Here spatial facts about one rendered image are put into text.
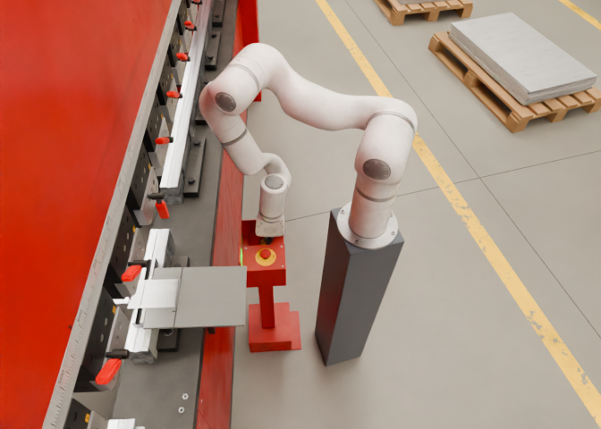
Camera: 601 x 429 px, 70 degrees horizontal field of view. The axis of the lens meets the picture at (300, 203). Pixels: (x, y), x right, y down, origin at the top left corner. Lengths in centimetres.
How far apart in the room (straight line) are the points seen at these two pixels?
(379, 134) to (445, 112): 255
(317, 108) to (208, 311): 60
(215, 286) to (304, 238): 135
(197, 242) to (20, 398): 89
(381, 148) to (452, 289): 162
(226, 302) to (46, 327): 58
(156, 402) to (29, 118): 83
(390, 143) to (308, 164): 194
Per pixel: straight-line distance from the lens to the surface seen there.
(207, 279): 126
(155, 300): 126
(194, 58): 212
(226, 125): 123
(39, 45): 75
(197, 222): 153
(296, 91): 106
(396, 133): 103
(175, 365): 131
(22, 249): 68
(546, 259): 286
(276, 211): 142
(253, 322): 215
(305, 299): 232
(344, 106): 106
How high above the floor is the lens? 208
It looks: 51 degrees down
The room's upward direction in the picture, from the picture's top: 2 degrees clockwise
